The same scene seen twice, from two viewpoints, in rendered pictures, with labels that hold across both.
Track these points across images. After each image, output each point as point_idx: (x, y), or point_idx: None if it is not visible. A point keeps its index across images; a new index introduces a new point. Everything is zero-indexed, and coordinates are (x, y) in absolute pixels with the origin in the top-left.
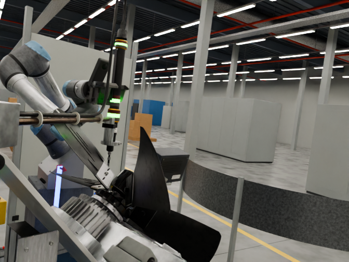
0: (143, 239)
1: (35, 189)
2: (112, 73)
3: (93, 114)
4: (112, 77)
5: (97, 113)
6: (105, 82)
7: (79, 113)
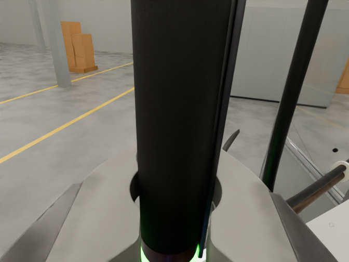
0: (209, 220)
1: (343, 202)
2: (226, 104)
3: (303, 190)
4: (221, 137)
5: (289, 198)
6: (268, 189)
7: (336, 169)
